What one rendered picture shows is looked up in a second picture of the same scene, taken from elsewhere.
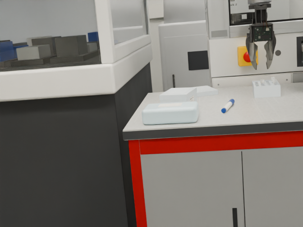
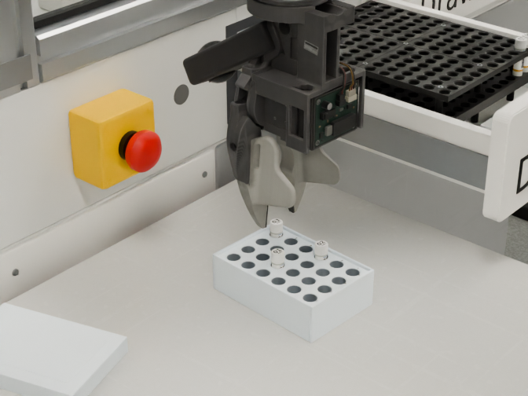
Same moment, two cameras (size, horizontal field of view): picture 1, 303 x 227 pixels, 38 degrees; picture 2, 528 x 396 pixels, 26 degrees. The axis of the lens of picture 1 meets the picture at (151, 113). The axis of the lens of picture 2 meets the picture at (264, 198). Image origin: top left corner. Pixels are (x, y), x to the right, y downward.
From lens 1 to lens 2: 1.12 m
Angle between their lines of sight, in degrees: 55
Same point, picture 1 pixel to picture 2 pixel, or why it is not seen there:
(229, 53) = (42, 143)
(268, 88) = (346, 295)
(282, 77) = (194, 170)
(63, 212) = not seen: outside the picture
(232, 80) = (59, 238)
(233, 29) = (52, 49)
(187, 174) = not seen: outside the picture
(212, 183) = not seen: outside the picture
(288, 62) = (207, 116)
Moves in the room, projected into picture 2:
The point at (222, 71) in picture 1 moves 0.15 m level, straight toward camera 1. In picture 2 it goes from (26, 219) to (132, 280)
